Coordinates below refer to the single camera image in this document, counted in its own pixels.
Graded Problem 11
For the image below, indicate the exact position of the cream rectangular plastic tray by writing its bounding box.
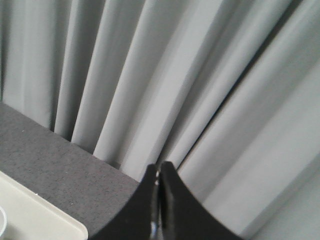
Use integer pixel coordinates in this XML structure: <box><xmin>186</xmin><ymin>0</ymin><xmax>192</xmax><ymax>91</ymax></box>
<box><xmin>0</xmin><ymin>172</ymin><xmax>89</xmax><ymax>240</ymax></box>

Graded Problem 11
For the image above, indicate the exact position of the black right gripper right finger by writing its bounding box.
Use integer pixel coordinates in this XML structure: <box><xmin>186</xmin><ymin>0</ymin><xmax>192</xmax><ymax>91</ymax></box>
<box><xmin>160</xmin><ymin>161</ymin><xmax>241</xmax><ymax>240</ymax></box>

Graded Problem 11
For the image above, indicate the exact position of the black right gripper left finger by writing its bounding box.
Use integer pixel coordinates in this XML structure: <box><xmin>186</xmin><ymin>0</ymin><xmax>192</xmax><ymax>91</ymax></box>
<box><xmin>90</xmin><ymin>164</ymin><xmax>159</xmax><ymax>240</ymax></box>

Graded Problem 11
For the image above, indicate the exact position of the grey pleated curtain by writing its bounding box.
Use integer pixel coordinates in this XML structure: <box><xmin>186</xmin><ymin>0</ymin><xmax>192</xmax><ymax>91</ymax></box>
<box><xmin>0</xmin><ymin>0</ymin><xmax>320</xmax><ymax>240</ymax></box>

